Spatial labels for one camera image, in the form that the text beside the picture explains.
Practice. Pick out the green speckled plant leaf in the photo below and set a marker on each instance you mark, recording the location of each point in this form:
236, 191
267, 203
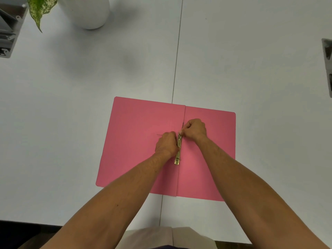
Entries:
40, 7

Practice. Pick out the white plant pot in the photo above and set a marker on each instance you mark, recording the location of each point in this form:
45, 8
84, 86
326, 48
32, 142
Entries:
87, 10

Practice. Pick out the gold metal file fastener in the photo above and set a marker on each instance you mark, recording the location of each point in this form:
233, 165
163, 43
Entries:
178, 152

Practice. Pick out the person's right forearm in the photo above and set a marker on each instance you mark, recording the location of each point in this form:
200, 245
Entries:
249, 197

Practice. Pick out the grey aluminium frame profile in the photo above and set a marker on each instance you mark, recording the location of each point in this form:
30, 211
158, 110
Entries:
9, 25
327, 64

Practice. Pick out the person's left fingers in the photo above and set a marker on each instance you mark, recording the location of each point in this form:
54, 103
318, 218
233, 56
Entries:
174, 138

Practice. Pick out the person's left hand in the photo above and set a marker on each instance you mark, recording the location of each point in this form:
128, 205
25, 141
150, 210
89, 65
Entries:
166, 145

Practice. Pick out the pink paper file folder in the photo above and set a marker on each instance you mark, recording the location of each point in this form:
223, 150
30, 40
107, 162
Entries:
134, 142

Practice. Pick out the person's right hand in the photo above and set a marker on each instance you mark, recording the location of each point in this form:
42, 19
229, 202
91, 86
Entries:
195, 129

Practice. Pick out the person's left forearm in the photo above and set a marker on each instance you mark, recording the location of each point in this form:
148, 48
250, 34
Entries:
111, 202

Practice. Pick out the person's beige trousers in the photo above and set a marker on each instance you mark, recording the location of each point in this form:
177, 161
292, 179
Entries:
166, 238

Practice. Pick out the person's right fingers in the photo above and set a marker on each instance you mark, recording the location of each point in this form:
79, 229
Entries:
184, 129

